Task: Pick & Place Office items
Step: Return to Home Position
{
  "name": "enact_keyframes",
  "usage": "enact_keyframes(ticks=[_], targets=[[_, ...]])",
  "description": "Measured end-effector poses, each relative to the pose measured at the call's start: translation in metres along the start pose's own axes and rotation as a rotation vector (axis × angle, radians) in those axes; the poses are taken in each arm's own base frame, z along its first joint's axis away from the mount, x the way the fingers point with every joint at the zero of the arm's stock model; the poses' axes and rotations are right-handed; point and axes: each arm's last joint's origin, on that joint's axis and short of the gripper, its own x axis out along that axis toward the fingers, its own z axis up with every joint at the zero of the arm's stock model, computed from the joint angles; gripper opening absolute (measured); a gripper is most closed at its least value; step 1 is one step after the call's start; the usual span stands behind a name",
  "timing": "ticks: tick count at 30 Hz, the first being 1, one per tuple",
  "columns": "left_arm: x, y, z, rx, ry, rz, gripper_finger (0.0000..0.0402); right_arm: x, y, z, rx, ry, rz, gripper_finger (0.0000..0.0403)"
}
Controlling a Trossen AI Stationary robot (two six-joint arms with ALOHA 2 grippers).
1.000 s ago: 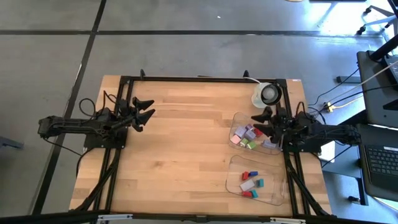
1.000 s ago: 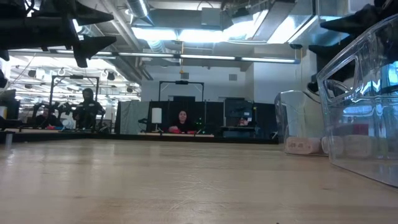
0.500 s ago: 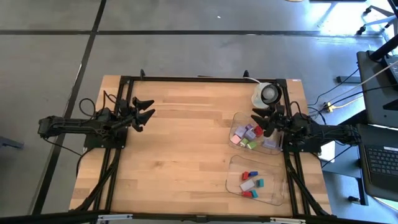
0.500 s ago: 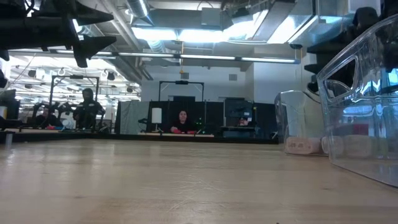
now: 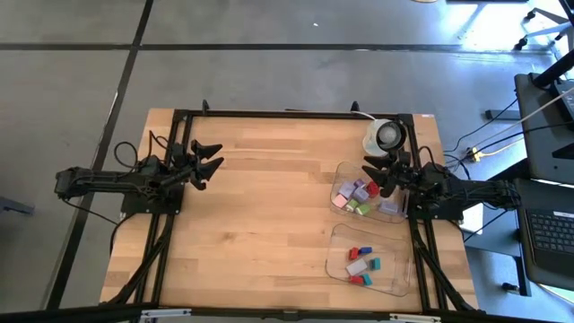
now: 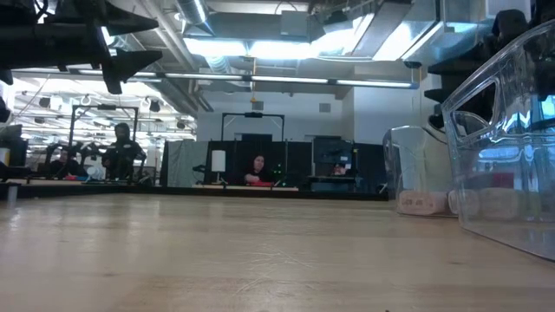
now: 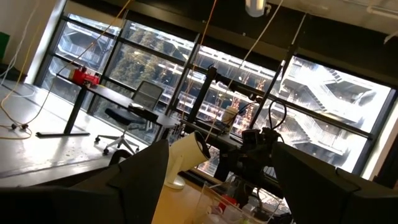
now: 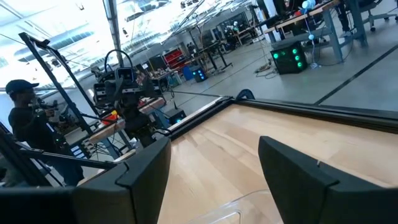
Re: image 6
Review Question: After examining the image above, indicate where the rectangular silver air duct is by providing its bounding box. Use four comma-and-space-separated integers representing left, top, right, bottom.
350, 0, 491, 62

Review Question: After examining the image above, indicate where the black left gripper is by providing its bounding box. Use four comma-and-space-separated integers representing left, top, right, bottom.
0, 0, 165, 95

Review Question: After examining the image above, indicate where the clear plastic bin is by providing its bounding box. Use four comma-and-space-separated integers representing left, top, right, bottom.
441, 19, 555, 261
382, 124, 454, 218

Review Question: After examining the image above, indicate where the person seated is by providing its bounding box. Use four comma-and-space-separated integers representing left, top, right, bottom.
243, 154, 275, 184
49, 147, 88, 179

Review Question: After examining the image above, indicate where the silver spiral air duct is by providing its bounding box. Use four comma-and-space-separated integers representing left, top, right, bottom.
175, 0, 209, 27

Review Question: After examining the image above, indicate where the long linear light fixture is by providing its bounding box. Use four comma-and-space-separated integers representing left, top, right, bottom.
12, 64, 421, 91

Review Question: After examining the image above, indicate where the white cylinder table lamp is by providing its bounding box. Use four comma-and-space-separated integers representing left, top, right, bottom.
211, 149, 227, 185

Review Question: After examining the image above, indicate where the person standing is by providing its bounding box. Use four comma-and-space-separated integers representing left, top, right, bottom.
101, 122, 147, 181

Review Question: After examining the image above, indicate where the grey curtain panel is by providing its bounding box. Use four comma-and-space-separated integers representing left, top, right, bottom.
160, 139, 209, 188

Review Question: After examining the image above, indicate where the black partition wall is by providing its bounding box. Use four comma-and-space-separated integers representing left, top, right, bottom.
203, 133, 387, 194

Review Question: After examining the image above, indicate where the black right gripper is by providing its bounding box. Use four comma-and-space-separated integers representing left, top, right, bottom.
423, 0, 555, 119

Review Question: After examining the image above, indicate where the pink charger block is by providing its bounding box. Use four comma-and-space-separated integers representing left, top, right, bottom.
396, 190, 450, 217

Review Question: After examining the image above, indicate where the black equipment cabinet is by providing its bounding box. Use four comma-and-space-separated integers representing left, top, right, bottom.
311, 136, 355, 192

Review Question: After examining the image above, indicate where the black gantry frame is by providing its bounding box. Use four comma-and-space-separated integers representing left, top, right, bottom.
69, 103, 140, 183
220, 111, 286, 142

